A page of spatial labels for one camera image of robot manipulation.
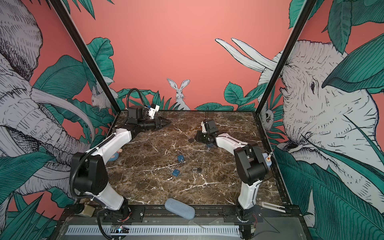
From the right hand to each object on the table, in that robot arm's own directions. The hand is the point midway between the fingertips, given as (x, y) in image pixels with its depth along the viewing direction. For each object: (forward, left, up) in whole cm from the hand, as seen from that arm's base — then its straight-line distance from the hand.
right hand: (193, 135), depth 93 cm
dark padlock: (+3, +3, -11) cm, 12 cm away
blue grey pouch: (-40, +5, -7) cm, 41 cm away
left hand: (-1, +13, +15) cm, 20 cm away
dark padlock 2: (-18, -2, -11) cm, 22 cm away
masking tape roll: (-42, +50, -3) cm, 65 cm away
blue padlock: (-12, +8, -9) cm, 17 cm away
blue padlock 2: (-21, +11, -9) cm, 25 cm away
